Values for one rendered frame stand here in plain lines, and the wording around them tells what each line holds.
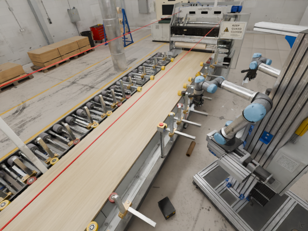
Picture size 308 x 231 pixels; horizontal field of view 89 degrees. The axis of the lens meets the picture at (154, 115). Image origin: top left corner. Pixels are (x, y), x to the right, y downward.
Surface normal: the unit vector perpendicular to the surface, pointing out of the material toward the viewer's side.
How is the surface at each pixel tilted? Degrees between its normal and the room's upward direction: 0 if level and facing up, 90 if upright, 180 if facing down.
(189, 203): 0
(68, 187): 0
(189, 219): 0
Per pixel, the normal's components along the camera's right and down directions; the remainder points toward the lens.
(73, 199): -0.07, -0.77
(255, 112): -0.73, 0.38
